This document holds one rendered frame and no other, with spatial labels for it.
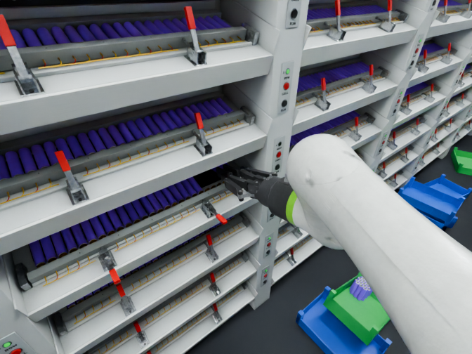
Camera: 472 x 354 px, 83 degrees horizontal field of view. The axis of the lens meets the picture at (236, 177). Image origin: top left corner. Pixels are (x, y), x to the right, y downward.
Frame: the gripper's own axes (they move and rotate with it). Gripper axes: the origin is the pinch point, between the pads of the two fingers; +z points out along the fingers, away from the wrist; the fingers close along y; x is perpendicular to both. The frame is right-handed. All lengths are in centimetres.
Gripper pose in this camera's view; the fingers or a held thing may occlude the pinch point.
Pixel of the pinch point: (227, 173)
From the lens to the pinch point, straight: 75.6
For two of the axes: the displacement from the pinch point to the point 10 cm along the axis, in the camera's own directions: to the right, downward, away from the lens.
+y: -7.8, 3.7, -5.1
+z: -6.1, -2.6, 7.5
